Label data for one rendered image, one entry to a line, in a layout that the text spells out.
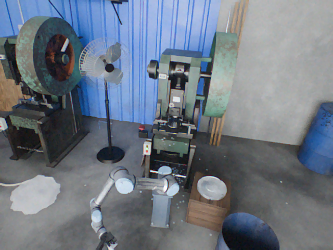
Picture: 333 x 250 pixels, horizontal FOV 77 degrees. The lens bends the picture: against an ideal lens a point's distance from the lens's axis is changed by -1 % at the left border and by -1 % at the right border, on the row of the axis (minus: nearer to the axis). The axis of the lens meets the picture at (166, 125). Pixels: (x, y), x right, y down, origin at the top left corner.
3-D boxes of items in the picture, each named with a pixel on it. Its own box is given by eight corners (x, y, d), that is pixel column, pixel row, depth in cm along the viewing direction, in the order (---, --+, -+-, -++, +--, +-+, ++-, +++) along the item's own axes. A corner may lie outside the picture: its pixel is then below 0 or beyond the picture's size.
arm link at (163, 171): (167, 174, 196) (168, 162, 190) (173, 184, 186) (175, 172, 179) (155, 176, 192) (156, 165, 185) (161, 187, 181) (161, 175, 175)
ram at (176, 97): (181, 116, 225) (184, 90, 211) (167, 114, 227) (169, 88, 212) (182, 110, 240) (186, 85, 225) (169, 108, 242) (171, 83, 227)
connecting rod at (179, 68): (182, 97, 217) (186, 64, 200) (170, 96, 218) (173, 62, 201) (183, 90, 235) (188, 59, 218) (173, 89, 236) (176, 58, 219)
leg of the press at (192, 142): (192, 193, 250) (205, 128, 206) (183, 191, 251) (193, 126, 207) (195, 148, 330) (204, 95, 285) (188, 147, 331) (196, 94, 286)
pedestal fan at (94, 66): (124, 171, 274) (120, 41, 196) (77, 163, 281) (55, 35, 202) (146, 125, 382) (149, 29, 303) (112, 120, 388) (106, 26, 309)
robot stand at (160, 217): (168, 228, 208) (173, 196, 186) (150, 226, 209) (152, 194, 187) (169, 212, 225) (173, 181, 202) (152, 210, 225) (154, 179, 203)
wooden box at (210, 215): (222, 233, 208) (230, 209, 190) (184, 222, 215) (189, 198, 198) (223, 202, 241) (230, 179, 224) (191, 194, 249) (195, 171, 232)
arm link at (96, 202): (115, 158, 163) (86, 202, 174) (118, 166, 155) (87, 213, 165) (128, 161, 170) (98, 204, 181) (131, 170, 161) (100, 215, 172)
